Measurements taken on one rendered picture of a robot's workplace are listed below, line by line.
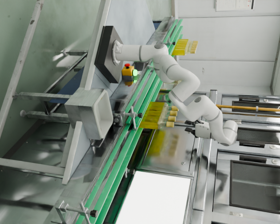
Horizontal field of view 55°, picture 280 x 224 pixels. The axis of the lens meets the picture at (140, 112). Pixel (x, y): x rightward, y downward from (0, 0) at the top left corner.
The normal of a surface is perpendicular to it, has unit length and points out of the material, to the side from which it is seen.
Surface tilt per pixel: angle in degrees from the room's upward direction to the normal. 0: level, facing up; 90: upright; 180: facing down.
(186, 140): 90
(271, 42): 90
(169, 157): 90
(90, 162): 90
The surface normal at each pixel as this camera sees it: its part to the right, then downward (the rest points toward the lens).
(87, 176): -0.11, -0.81
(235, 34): -0.28, 0.58
